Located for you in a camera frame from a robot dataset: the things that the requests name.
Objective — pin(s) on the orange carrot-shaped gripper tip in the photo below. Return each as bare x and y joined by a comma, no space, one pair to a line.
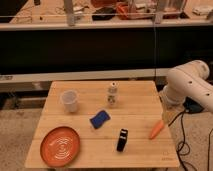
156,129

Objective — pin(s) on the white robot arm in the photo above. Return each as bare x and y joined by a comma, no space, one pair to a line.
184,81

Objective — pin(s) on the black upright eraser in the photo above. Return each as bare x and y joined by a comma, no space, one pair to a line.
122,140

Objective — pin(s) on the black box on floor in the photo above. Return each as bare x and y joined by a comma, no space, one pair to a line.
192,107

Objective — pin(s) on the small white bottle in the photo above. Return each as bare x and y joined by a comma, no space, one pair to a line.
112,93

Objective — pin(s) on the blue sponge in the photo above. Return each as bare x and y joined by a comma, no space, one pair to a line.
99,119

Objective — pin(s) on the clear plastic cup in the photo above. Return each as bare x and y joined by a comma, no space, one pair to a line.
69,99

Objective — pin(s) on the orange plate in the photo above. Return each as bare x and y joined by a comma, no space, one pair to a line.
60,147

